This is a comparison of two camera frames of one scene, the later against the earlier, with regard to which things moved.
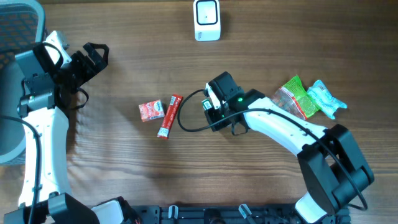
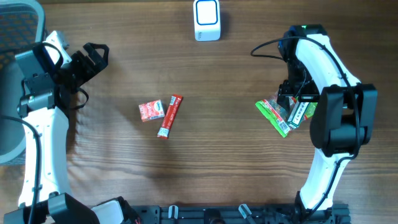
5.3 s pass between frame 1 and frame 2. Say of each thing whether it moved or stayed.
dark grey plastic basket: stayed
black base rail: stayed
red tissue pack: stayed
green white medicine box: moved
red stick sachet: stayed
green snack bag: moved
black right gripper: moved
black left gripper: stayed
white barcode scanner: stayed
